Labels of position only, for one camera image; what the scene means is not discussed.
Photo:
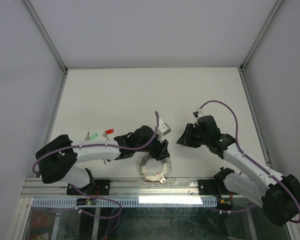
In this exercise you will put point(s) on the aluminium frame post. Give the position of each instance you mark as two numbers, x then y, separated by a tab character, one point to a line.
262	33
44	34

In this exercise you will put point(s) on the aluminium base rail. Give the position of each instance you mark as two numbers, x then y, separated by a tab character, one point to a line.
120	188

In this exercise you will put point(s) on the aluminium frame post left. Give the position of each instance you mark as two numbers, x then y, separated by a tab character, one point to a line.
44	34

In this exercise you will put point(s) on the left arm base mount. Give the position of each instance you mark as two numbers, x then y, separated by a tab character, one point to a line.
101	187

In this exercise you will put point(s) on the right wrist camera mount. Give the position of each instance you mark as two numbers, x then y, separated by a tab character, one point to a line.
199	116

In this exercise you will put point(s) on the white slotted cable duct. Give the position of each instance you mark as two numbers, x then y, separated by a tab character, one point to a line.
142	202

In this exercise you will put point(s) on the green tag key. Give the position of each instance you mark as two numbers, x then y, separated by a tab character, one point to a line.
90	137

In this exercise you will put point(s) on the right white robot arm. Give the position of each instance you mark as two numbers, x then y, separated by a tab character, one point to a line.
276	194

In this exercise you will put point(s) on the aluminium frame post right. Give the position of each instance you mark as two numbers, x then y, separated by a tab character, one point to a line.
262	33

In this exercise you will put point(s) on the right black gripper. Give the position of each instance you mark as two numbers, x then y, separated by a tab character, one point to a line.
185	139

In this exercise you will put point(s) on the metal disc with keyrings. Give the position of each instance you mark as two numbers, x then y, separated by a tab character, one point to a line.
147	167

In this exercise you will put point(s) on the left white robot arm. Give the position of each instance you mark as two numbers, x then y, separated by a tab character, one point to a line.
56	161

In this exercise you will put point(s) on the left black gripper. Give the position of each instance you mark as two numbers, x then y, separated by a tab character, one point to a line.
161	151

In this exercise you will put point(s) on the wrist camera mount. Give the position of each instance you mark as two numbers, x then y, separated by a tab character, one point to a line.
162	130
199	116

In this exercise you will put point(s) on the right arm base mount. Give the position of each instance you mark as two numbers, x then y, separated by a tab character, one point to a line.
211	187

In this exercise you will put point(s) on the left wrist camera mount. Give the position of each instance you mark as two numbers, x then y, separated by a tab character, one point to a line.
162	130

